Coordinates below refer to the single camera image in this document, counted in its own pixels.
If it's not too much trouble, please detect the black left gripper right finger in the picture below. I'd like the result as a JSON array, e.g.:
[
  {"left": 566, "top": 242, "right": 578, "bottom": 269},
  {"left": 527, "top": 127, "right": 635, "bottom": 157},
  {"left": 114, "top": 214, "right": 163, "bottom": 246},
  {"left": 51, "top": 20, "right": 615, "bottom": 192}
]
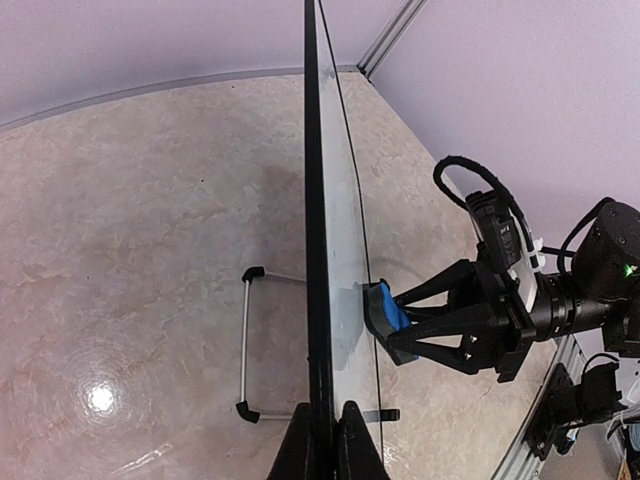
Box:
[{"left": 337, "top": 400, "right": 388, "bottom": 480}]

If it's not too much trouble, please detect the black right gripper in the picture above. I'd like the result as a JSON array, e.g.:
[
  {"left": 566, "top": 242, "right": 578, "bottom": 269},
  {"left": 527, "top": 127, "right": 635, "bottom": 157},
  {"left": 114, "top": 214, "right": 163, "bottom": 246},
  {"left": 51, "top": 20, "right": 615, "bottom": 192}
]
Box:
[{"left": 388, "top": 244, "right": 536, "bottom": 383}]

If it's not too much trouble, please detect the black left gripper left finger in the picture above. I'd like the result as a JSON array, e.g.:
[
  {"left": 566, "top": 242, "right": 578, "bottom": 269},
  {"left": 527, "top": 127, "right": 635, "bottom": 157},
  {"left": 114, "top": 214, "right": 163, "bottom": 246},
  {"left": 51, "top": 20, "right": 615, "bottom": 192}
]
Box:
[{"left": 269, "top": 403, "right": 315, "bottom": 480}]

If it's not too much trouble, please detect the blue whiteboard eraser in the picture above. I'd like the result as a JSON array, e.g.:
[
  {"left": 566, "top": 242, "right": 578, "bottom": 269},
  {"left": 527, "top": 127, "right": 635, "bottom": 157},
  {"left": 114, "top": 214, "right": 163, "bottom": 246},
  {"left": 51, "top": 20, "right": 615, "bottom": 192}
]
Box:
[{"left": 363, "top": 280, "right": 418, "bottom": 366}]

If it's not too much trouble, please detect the white whiteboard black frame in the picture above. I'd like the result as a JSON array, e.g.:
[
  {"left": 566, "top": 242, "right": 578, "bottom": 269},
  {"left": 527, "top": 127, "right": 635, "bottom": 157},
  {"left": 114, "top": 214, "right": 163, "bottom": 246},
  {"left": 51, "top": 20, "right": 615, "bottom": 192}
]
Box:
[{"left": 304, "top": 1, "right": 382, "bottom": 447}]

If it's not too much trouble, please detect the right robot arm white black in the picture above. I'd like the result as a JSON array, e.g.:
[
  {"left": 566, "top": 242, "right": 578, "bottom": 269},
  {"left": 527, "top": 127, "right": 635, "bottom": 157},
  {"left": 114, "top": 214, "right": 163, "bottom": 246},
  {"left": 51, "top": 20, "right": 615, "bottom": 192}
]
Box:
[{"left": 381, "top": 198, "right": 639, "bottom": 383}]

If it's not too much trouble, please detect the metal whiteboard stand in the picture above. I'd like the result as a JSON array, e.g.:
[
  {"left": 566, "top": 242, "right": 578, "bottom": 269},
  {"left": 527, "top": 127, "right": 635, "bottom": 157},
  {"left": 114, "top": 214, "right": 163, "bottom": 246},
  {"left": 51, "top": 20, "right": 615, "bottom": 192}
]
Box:
[{"left": 236, "top": 266, "right": 401, "bottom": 424}]

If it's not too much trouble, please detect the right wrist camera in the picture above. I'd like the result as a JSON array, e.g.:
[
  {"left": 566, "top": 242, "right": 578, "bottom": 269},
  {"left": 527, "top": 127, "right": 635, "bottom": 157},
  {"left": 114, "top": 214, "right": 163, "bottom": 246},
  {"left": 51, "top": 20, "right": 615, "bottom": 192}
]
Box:
[{"left": 433, "top": 155, "right": 544, "bottom": 312}]

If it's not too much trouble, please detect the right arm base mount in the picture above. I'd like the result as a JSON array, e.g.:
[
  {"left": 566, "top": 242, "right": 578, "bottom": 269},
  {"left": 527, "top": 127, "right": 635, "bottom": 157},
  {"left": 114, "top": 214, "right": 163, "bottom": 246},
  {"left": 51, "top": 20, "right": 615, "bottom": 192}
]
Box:
[{"left": 553, "top": 353, "right": 627, "bottom": 455}]

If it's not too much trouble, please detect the right aluminium frame post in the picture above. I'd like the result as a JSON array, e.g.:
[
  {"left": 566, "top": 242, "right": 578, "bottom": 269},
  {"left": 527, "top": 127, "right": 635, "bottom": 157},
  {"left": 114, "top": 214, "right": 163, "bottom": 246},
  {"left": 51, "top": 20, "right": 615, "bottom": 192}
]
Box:
[{"left": 357, "top": 0, "right": 428, "bottom": 80}]

